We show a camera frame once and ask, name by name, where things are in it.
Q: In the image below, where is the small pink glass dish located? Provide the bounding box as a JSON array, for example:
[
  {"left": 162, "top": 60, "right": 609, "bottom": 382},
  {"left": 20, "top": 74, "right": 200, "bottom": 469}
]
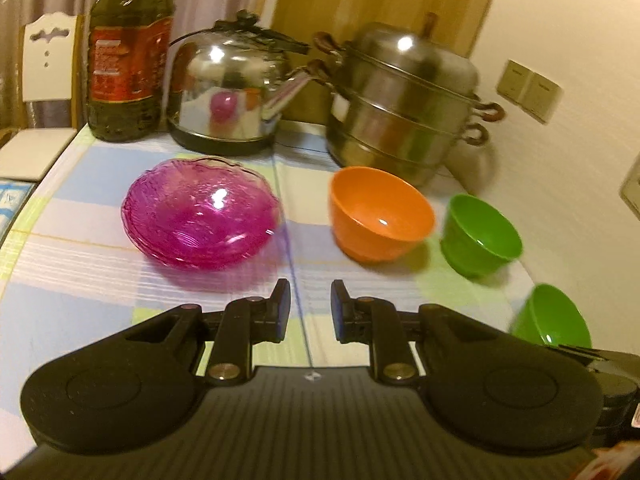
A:
[{"left": 122, "top": 190, "right": 279, "bottom": 270}]

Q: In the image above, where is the wall data socket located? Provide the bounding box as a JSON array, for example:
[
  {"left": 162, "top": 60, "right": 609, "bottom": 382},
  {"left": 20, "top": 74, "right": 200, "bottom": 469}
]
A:
[{"left": 620, "top": 156, "right": 640, "bottom": 219}]

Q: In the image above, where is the cooking oil bottle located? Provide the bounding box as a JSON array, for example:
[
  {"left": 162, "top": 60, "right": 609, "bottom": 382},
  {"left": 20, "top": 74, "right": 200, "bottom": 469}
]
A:
[{"left": 87, "top": 0, "right": 175, "bottom": 142}]

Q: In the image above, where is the pink heart-shaped glass dish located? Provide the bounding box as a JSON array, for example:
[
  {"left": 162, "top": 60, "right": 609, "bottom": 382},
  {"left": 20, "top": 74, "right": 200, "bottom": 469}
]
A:
[{"left": 120, "top": 157, "right": 280, "bottom": 270}]

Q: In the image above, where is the stainless steel steamer pot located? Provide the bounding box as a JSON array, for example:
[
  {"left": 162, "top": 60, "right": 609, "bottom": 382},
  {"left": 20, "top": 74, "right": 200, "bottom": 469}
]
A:
[{"left": 314, "top": 13, "right": 506, "bottom": 186}]

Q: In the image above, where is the stainless steel kettle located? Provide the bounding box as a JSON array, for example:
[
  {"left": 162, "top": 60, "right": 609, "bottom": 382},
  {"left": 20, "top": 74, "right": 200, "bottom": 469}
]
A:
[{"left": 166, "top": 10, "right": 326, "bottom": 156}]

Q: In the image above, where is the double wall power socket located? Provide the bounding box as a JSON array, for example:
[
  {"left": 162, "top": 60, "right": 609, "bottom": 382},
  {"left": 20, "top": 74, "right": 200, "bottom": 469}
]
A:
[{"left": 496, "top": 60, "right": 563, "bottom": 124}]

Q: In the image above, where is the orange plastic bowl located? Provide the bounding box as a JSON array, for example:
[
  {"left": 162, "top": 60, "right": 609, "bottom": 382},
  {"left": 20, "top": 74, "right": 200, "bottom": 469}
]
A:
[{"left": 329, "top": 166, "right": 435, "bottom": 263}]

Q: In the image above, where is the white chair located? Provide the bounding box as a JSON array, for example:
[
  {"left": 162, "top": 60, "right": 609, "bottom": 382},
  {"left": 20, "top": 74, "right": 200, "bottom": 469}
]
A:
[{"left": 1, "top": 12, "right": 81, "bottom": 183}]

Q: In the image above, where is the large pink round glass dish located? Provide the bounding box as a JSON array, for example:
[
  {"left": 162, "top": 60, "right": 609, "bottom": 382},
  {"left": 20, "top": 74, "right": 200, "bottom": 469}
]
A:
[{"left": 122, "top": 220, "right": 280, "bottom": 270}]

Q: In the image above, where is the green plastic bowl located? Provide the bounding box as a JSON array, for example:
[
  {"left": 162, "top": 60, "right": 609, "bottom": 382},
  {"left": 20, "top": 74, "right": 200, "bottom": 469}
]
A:
[
  {"left": 509, "top": 284, "right": 592, "bottom": 348},
  {"left": 440, "top": 194, "right": 523, "bottom": 278}
]

